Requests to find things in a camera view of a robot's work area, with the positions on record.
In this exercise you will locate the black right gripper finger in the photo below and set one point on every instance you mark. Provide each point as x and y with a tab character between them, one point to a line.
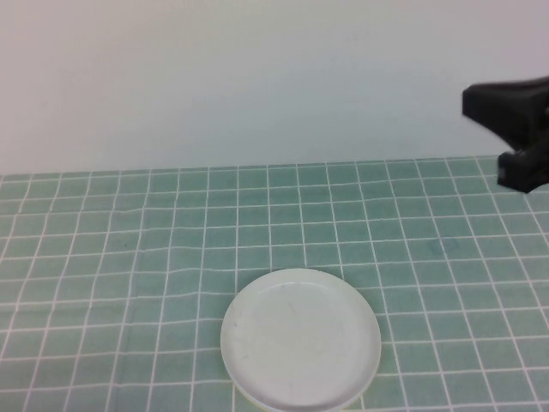
521	171
506	105

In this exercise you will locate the yellow plastic plate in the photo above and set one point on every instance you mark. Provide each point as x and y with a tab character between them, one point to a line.
250	401

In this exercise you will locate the white plastic plate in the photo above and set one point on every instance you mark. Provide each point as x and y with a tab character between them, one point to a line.
300	339

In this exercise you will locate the green white checked tablecloth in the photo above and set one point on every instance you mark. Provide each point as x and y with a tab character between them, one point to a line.
300	214

